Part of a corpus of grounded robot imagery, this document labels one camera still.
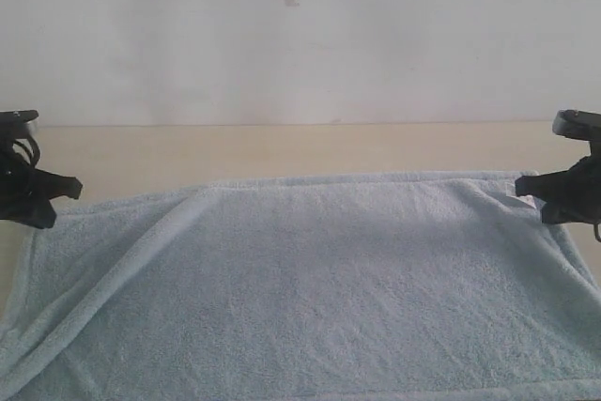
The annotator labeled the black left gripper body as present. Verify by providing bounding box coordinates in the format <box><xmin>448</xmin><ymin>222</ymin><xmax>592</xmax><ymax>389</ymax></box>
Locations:
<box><xmin>1</xmin><ymin>137</ymin><xmax>40</xmax><ymax>221</ymax></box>

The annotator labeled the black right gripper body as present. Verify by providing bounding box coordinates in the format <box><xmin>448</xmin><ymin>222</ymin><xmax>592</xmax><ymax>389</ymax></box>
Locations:
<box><xmin>567</xmin><ymin>142</ymin><xmax>600</xmax><ymax>223</ymax></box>

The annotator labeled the light blue fluffy towel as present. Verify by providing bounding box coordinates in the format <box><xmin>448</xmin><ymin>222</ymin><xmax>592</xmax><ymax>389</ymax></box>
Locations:
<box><xmin>1</xmin><ymin>171</ymin><xmax>600</xmax><ymax>400</ymax></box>

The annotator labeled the white printed label strip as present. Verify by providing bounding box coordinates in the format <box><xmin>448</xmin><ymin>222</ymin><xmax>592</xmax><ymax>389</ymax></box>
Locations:
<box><xmin>508</xmin><ymin>193</ymin><xmax>537</xmax><ymax>209</ymax></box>

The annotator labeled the black camera cable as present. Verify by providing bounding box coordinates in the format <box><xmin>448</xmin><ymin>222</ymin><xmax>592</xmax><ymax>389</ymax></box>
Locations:
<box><xmin>7</xmin><ymin>135</ymin><xmax>43</xmax><ymax>170</ymax></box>

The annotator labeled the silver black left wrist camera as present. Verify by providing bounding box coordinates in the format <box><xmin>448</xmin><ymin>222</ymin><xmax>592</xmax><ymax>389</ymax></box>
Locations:
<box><xmin>0</xmin><ymin>110</ymin><xmax>39</xmax><ymax>140</ymax></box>

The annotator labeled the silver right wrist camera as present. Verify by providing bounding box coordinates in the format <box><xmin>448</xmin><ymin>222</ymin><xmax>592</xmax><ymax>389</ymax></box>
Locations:
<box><xmin>552</xmin><ymin>109</ymin><xmax>601</xmax><ymax>143</ymax></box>

